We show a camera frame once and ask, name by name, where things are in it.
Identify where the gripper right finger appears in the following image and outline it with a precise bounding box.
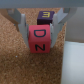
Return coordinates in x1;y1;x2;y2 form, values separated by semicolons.
49;7;80;48

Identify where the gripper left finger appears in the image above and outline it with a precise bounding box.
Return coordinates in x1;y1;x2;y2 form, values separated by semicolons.
7;8;32;49

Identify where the pink block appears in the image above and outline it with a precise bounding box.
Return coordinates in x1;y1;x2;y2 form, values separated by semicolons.
27;23;53;54

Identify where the purple block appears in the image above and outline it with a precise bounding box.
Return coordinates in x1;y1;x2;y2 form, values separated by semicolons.
36;10;56;26

